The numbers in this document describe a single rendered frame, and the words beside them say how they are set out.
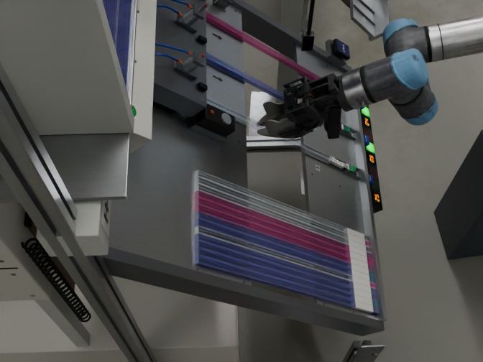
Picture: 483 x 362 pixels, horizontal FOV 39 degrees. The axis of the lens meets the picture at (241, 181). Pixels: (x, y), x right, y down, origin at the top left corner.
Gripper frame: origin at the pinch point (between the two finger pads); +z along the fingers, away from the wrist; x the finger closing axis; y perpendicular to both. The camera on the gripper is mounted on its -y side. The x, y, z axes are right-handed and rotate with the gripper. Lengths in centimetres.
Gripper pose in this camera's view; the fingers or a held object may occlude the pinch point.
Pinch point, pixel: (264, 128)
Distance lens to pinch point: 145.2
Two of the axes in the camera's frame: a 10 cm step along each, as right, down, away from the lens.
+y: -5.4, -3.7, -7.6
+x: 0.3, 8.9, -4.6
